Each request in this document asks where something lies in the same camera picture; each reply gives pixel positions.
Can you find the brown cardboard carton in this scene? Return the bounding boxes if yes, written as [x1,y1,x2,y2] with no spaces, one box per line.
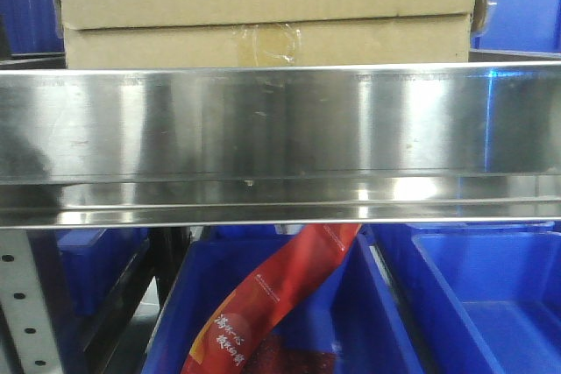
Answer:
[60,0,486,69]

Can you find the perforated grey shelf upright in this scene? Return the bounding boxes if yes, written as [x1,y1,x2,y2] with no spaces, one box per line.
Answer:
[1,229,63,373]

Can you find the blue bin lower middle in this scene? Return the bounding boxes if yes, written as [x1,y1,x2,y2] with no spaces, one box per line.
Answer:
[141,235,423,373]

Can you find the blue bin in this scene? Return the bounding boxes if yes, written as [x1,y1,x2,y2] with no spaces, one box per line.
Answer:
[55,228,148,316]
[369,223,560,373]
[1,0,63,54]
[141,235,423,373]
[472,0,560,53]

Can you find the red snack bag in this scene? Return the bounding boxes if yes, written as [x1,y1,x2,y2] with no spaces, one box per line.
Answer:
[181,223,361,373]

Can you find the blue bin lower left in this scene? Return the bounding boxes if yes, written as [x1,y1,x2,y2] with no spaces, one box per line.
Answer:
[55,228,148,316]

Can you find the blue bin lower right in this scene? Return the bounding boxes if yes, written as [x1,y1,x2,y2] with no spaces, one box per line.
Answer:
[369,223,560,373]

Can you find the blue bin upper left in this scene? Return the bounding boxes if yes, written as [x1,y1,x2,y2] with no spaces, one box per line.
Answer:
[1,0,63,54]

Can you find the blue bin upper right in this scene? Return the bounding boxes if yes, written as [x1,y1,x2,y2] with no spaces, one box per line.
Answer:
[472,0,560,53]

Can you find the stainless steel shelf rail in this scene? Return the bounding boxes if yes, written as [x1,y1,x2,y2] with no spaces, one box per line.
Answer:
[1,61,560,229]

